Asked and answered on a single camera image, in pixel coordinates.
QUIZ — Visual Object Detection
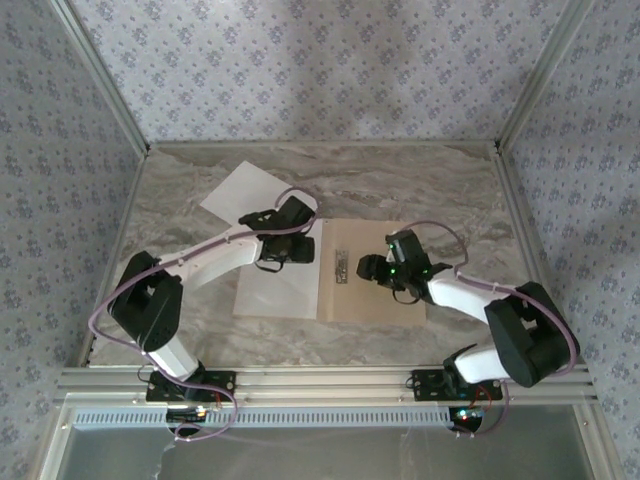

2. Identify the tan paper folder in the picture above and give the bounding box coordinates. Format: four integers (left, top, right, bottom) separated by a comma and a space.
316, 217, 430, 326

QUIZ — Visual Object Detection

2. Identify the white paper sheet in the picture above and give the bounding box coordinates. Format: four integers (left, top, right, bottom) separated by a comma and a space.
232, 218, 325, 320
198, 160, 291, 226

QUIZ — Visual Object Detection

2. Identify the metal folder clip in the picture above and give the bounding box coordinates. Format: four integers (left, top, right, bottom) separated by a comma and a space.
333, 247, 351, 286

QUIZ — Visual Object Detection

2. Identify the grey metal panel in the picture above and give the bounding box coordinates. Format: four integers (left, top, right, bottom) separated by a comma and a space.
37, 404, 609, 480

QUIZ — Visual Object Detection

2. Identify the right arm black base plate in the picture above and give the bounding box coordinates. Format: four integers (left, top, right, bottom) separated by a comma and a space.
410, 368, 504, 404

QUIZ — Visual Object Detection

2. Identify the aluminium mounting rail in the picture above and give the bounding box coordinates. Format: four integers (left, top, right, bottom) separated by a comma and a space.
54, 366, 599, 406

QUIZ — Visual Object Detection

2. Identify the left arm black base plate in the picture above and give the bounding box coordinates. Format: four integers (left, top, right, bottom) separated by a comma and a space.
145, 367, 237, 402

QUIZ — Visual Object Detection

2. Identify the aluminium side rail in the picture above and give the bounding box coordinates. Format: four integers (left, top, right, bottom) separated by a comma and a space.
491, 144, 591, 369
77, 147, 151, 369

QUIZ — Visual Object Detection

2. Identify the grey slotted cable duct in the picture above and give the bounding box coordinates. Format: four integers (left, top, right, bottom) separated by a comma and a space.
72, 405, 459, 430

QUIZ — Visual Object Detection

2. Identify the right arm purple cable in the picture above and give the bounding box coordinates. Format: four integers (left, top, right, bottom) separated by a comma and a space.
384, 220, 581, 441

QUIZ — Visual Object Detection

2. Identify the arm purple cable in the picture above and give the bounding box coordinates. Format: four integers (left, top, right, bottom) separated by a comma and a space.
384, 220, 581, 441
88, 186, 325, 444

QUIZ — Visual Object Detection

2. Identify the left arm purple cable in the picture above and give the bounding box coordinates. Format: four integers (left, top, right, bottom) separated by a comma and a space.
88, 186, 325, 444

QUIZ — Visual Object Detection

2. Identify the aluminium frame post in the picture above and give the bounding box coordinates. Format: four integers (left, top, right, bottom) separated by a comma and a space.
497, 0, 596, 154
49, 0, 151, 156

